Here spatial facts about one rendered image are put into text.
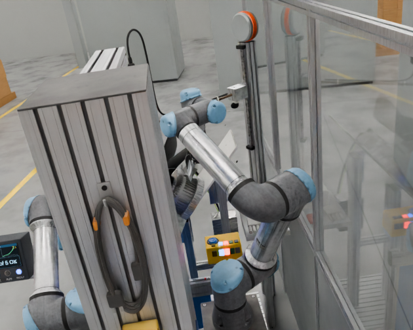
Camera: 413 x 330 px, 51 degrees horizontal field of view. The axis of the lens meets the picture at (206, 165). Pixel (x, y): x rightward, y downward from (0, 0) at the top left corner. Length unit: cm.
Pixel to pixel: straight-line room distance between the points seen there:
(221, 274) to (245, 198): 40
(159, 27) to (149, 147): 833
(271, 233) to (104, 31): 835
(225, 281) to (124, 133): 79
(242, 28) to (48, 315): 167
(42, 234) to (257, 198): 87
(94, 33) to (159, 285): 869
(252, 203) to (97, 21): 849
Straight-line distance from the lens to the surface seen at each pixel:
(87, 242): 101
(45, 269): 169
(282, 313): 317
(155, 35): 922
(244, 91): 247
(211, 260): 202
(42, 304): 163
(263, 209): 121
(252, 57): 247
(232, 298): 155
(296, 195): 126
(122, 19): 934
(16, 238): 209
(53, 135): 90
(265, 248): 148
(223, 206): 246
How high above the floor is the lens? 224
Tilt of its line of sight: 25 degrees down
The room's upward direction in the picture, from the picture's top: 8 degrees counter-clockwise
